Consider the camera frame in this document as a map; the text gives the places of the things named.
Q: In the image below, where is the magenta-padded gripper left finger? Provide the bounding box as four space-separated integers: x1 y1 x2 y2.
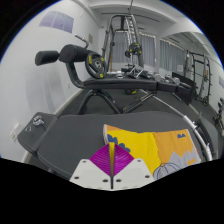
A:
69 143 113 192

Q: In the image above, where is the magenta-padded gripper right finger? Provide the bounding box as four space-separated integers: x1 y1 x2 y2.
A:
112 143 156 192

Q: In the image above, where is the yellow orange printed towel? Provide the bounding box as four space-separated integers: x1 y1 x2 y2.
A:
102 123 203 181

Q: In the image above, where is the black padded weight bench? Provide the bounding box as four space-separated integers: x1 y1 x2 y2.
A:
199 113 222 157
17 110 214 181

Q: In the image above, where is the metal key bunch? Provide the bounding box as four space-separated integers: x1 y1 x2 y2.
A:
26 114 46 132

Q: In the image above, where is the black roller-pad extension bench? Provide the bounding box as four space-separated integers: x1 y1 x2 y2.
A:
34 33 196 116

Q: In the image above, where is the pile of dumbbells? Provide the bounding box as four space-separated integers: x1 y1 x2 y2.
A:
119 66 183 86

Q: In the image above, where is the black box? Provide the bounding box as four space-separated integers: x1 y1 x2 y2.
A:
171 71 194 104

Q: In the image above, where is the black dumbbell stand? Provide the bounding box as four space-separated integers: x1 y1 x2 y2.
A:
213 98 224 134

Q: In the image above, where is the black yellow weight plate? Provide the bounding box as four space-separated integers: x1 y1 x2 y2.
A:
84 51 108 79
124 42 143 58

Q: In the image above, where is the black squat rack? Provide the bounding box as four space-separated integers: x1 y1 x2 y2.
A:
184 49 213 106

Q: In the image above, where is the grey window curtain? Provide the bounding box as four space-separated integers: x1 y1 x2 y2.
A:
111 31 157 68
159 39 187 73

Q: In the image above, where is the white wall socket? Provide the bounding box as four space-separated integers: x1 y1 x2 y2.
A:
9 123 22 143

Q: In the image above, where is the grey cable rack machine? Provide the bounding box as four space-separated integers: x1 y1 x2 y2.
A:
101 13 146 76

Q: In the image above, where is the large purple wall poster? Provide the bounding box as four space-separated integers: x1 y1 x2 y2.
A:
39 10 75 34

